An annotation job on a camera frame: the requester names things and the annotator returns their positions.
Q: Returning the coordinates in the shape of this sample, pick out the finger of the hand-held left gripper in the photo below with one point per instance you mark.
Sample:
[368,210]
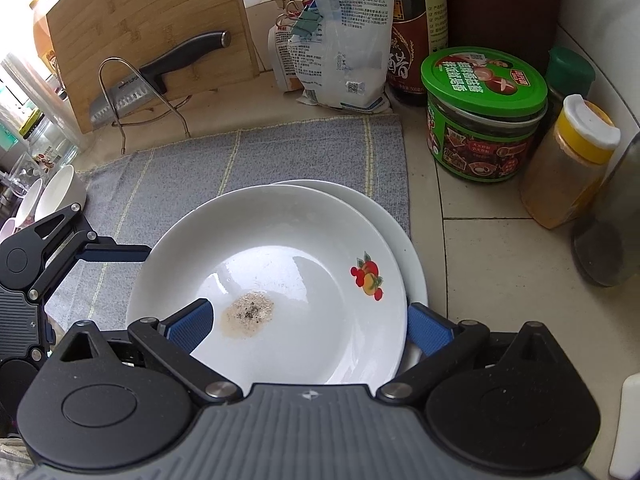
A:
[117,255]

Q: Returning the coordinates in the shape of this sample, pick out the white bowl with pink flowers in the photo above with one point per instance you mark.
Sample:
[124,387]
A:
[62,187]
[30,205]

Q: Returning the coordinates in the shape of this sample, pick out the white printed plastic bag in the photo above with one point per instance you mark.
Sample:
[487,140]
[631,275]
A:
[350,45]

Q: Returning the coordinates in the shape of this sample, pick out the small-stain white fruit-print plate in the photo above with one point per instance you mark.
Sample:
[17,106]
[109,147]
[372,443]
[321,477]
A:
[400,240]

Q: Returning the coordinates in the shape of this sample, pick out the teal binder clip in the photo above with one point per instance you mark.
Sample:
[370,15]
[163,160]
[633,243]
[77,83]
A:
[307,22]

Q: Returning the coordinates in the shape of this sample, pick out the dark vinegar bottle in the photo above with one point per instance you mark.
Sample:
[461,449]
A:
[417,35]

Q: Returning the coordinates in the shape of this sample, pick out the green-lidded sauce jar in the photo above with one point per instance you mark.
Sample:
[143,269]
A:
[480,120]

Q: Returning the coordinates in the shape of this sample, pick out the white and red bag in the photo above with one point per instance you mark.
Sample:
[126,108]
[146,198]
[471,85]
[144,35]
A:
[282,65]

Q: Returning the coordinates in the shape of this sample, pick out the white plastic box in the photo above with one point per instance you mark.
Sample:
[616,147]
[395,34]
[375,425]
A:
[627,430]

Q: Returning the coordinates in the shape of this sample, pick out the bamboo cutting board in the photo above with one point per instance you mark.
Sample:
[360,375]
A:
[150,15]

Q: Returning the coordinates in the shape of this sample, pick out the speckled-stain white fruit-print plate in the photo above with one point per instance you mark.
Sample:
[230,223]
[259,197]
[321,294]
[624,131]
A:
[280,240]

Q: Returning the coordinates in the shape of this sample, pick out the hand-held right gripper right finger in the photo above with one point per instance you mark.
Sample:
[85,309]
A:
[430,331]

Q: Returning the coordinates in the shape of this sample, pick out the grey checked cloth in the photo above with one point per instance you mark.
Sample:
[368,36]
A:
[200,160]

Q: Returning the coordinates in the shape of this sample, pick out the yellow-capped spice bottle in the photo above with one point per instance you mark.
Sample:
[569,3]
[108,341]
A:
[565,180]

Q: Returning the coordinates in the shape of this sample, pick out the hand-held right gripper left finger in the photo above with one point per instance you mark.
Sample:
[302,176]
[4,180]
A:
[190,327]

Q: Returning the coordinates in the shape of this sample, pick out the clear glass jar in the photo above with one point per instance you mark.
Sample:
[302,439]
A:
[35,95]
[47,150]

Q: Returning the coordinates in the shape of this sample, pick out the orange liquor bottle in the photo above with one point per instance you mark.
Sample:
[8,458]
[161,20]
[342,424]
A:
[45,40]

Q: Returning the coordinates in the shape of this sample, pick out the green-capped spice jar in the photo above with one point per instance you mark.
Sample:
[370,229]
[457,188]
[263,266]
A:
[570,72]

